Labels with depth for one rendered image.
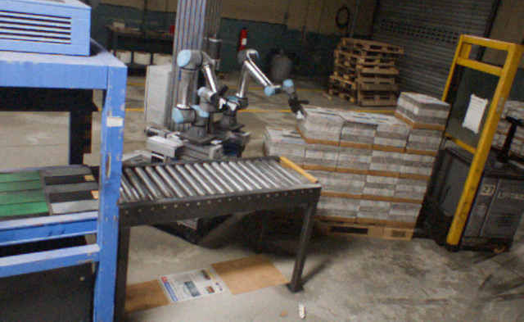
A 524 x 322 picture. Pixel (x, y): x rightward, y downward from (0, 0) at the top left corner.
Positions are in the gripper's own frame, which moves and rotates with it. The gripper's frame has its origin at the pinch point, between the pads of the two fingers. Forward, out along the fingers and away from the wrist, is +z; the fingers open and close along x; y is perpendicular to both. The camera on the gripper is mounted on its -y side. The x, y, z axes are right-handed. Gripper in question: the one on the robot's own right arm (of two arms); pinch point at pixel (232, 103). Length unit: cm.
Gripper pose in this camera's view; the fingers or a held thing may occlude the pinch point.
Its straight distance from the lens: 283.6
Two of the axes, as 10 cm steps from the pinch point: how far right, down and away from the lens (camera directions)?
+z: 6.2, 3.5, -7.1
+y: -2.6, 9.4, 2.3
